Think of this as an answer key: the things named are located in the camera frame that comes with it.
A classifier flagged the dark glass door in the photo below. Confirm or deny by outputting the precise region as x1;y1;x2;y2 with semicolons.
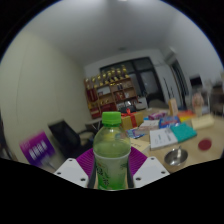
99;56;168;108

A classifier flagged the beige notebook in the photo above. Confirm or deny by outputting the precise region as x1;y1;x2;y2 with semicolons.
129;137;151;154

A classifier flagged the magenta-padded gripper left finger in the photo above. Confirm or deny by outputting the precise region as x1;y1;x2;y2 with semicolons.
53;147;98;190

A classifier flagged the wooden shelf unit with trophies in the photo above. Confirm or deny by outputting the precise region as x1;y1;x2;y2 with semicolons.
83;64;139;120

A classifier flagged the small standing card box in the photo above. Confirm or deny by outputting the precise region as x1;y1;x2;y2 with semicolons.
167;98;179;117

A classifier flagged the green drink bottle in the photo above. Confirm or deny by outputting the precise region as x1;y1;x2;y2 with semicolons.
92;111;132;191

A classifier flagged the orange book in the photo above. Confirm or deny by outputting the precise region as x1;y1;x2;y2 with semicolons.
177;109;196;122

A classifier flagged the teal notebook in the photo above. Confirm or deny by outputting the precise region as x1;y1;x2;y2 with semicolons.
169;122;198;143

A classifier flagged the yellow gift box red ribbon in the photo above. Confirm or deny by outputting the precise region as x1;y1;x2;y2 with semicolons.
119;108;145;131

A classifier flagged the black office chair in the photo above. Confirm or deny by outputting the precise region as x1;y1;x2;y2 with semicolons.
48;119;98;159

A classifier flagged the small steel bowl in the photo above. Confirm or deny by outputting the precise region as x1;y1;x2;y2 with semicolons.
163;147;189;167

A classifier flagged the purple sign board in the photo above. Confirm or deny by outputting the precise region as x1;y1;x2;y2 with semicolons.
18;130;56;168

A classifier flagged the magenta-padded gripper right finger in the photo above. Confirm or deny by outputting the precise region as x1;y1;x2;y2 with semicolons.
126;146;170;190

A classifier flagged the white printed booklet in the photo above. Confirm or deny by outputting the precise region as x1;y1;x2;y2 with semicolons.
148;127;179;151

